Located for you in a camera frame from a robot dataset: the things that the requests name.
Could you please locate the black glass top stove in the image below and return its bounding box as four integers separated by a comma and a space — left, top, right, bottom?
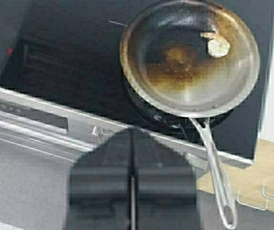
0, 0, 274, 230

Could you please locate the steel frying pan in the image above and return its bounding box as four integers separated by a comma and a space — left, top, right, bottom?
119, 0, 261, 230

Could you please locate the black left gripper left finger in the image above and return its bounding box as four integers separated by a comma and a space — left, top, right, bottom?
65, 129, 131, 230

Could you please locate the light wood base cabinet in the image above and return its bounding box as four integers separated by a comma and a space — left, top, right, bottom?
196, 138, 274, 216

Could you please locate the left steel stove knob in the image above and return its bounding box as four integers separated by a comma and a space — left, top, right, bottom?
91, 126, 103, 137

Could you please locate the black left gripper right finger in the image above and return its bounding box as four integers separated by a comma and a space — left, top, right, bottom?
133, 129, 203, 230

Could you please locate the white raw shrimp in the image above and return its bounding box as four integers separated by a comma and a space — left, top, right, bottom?
200, 32, 230, 58

